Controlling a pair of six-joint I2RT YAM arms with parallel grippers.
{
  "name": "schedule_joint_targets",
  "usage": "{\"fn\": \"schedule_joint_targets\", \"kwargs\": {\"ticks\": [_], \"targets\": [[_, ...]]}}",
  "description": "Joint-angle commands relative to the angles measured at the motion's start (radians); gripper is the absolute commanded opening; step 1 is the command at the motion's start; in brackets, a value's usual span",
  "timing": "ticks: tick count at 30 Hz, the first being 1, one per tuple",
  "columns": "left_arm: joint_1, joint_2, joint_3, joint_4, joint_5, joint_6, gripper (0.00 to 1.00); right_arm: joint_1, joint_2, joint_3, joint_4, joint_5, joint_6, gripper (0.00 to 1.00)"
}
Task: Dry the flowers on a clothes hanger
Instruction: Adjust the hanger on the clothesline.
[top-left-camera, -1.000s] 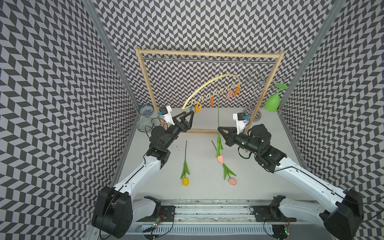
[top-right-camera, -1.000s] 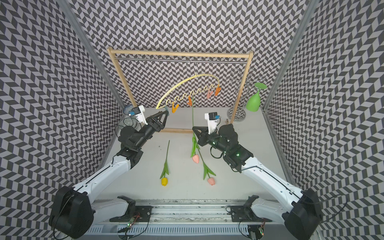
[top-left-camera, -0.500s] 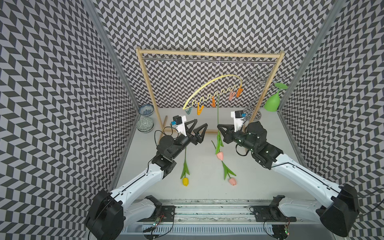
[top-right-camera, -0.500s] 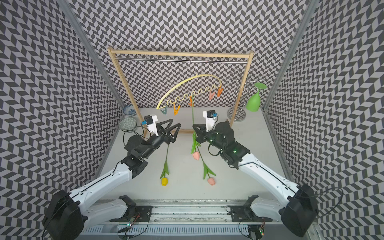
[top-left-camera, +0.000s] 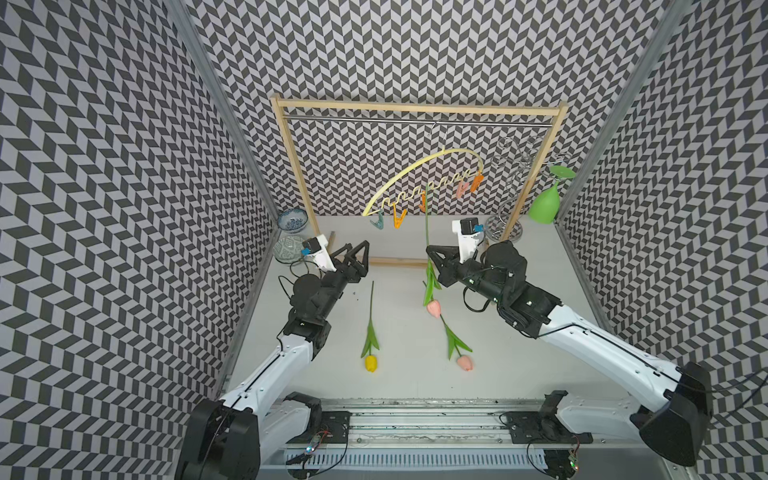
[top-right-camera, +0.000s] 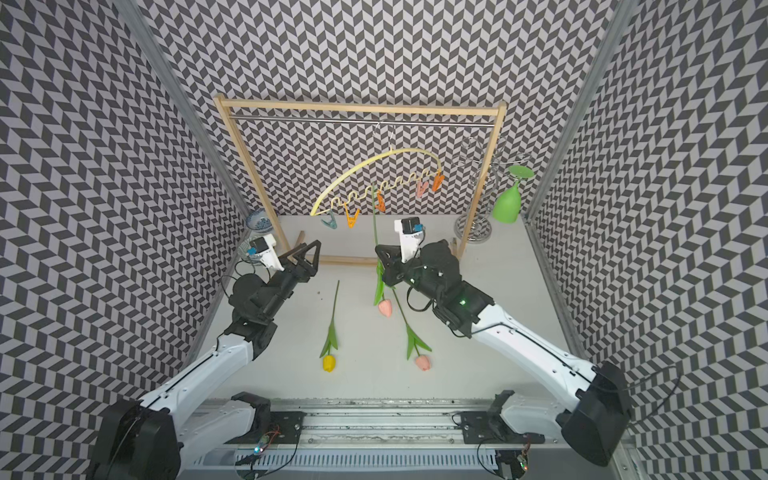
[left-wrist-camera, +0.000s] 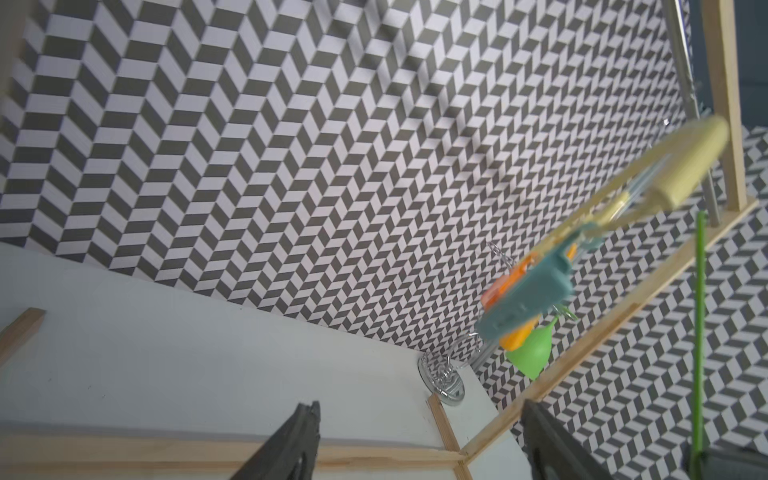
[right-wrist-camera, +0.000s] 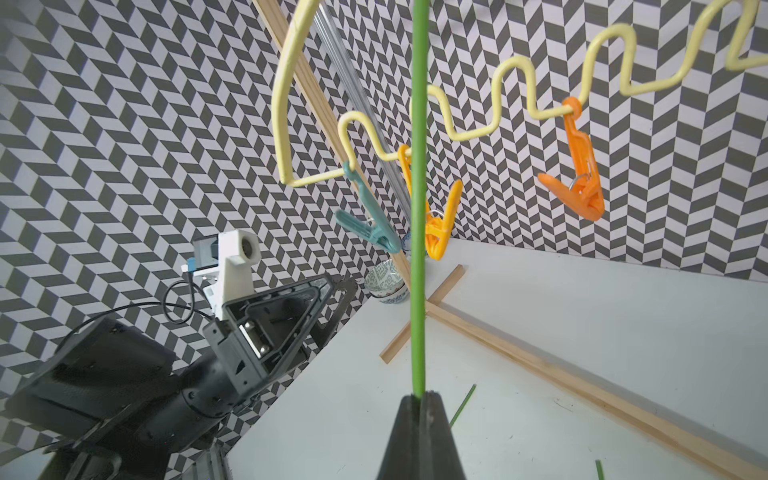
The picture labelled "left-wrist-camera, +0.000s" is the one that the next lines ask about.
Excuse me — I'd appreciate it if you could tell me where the green plastic wine glass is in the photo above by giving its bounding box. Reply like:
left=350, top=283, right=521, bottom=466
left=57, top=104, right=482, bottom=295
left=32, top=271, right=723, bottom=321
left=500, top=316, right=559, bottom=380

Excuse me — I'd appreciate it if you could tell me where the wooden clothes rack frame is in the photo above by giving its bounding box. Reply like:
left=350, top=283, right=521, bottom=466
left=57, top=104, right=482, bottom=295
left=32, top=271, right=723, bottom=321
left=1, top=1, right=767, bottom=479

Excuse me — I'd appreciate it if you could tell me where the orange clothes peg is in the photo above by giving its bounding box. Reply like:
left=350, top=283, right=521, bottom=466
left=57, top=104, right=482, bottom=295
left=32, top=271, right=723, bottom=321
left=481, top=242, right=580, bottom=352

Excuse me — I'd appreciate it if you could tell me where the metal rack rail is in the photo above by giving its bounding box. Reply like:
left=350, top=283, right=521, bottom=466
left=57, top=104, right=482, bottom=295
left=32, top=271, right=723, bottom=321
left=661, top=0, right=721, bottom=227

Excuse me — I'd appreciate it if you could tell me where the yellow arched peg hanger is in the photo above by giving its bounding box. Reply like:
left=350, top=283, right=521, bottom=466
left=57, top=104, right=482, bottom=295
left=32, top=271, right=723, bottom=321
left=531, top=115, right=730, bottom=258

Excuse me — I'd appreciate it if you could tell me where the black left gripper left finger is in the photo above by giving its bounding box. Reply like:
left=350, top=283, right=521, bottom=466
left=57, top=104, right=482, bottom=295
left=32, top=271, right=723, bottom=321
left=230, top=401, right=321, bottom=480

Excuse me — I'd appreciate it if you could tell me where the metal wire glass stand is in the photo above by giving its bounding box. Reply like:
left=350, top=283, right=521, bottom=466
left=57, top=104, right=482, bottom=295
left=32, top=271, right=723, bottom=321
left=417, top=241, right=516, bottom=406

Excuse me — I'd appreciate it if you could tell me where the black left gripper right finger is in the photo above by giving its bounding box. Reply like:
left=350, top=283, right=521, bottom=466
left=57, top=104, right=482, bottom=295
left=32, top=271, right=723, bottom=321
left=521, top=400, right=612, bottom=480

